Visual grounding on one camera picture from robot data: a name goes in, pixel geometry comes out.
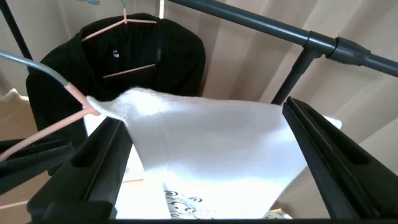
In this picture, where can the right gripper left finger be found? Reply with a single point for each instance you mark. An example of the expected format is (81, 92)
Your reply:
(87, 186)

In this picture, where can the beige curtain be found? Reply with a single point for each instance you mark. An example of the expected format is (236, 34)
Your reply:
(248, 62)

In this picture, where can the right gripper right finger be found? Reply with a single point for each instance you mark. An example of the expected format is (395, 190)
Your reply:
(342, 186)

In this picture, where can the black clothes rack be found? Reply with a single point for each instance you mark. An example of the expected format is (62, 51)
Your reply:
(264, 26)

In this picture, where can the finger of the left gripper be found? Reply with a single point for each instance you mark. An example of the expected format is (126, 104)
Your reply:
(37, 146)
(31, 171)

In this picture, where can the pink clothes hanger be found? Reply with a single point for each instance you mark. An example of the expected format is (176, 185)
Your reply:
(74, 93)
(124, 21)

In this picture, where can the black shorts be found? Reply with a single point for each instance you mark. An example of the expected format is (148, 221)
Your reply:
(62, 77)

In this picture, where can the white printed garment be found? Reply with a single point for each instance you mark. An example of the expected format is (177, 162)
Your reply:
(202, 140)

